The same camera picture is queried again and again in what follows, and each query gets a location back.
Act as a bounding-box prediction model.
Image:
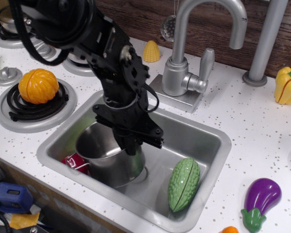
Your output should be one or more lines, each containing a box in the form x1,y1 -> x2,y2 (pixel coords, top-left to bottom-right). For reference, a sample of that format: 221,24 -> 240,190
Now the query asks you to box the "silver stove knob front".
0,67 -> 23,86

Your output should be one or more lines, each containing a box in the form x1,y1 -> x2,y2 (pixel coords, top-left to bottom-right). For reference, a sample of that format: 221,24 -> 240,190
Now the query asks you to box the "front stove burner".
0,80 -> 77,133

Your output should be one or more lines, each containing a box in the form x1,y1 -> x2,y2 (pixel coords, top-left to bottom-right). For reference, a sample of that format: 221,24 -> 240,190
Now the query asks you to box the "orange toy pumpkin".
18,68 -> 59,104

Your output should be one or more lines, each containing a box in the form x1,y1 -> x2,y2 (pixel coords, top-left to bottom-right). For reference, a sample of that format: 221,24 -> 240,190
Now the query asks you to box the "silver stove knob back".
34,42 -> 56,60

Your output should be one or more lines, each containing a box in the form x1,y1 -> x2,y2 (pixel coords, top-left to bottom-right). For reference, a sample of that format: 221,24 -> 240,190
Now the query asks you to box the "steel pot with lid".
67,53 -> 87,64

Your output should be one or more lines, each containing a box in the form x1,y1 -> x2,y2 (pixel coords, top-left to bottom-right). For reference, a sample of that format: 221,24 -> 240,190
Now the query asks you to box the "green toy bitter melon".
168,158 -> 200,213

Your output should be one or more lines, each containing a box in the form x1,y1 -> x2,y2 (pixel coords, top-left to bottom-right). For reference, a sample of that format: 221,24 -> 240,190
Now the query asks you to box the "silver toy faucet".
145,0 -> 248,114

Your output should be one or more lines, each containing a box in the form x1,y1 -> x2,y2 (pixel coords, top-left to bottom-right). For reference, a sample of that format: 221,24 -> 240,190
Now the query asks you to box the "steel pot back left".
0,6 -> 18,34

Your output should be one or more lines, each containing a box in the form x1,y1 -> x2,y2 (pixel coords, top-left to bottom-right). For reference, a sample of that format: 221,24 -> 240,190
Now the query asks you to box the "yellow sponge cloth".
9,213 -> 40,230

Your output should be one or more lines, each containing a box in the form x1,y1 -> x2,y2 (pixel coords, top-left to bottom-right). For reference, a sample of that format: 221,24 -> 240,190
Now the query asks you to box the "grey vertical pole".
242,0 -> 288,87

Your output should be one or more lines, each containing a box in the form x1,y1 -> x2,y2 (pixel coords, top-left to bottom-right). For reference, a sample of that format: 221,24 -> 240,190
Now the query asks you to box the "yellow toy bell pepper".
274,67 -> 291,105

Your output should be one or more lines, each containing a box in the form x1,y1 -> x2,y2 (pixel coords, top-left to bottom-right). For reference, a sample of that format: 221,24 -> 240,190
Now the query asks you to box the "yellow toy corn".
143,40 -> 161,63

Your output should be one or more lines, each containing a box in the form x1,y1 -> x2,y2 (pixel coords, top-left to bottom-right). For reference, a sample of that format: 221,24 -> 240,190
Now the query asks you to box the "purple toy eggplant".
241,178 -> 282,233

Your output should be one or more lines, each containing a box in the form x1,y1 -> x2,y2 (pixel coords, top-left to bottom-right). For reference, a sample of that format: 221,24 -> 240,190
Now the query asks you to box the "stainless steel sink basin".
37,91 -> 231,233

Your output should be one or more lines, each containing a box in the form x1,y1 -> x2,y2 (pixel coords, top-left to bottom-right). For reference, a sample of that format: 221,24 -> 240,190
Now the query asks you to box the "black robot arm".
9,0 -> 163,155

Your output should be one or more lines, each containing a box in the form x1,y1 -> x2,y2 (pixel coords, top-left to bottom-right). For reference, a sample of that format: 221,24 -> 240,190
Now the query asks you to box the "blue clamp tool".
0,182 -> 33,214

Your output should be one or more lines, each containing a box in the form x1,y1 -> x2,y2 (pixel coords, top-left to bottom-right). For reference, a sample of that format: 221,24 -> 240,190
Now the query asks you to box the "back left stove burner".
0,38 -> 24,49

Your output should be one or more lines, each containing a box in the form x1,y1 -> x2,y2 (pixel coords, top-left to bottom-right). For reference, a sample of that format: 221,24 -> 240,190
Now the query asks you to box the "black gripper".
92,100 -> 163,155

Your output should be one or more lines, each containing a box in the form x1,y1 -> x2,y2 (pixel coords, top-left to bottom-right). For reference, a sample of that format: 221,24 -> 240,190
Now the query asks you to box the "orange toy fruit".
221,226 -> 239,233

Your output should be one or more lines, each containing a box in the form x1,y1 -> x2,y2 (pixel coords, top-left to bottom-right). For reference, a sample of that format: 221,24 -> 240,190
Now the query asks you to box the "stainless steel pot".
75,122 -> 146,188

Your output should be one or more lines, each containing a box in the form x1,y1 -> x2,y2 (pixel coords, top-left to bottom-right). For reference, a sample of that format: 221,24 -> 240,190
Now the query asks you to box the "red toy pepper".
62,153 -> 89,175

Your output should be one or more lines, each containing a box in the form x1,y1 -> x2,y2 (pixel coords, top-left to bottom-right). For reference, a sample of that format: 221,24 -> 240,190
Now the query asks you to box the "silver stove knob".
34,42 -> 56,60
0,67 -> 23,86

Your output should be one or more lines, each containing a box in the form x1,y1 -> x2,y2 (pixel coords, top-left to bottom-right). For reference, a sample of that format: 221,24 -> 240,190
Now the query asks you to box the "hanging metal strainer ladle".
160,0 -> 179,42

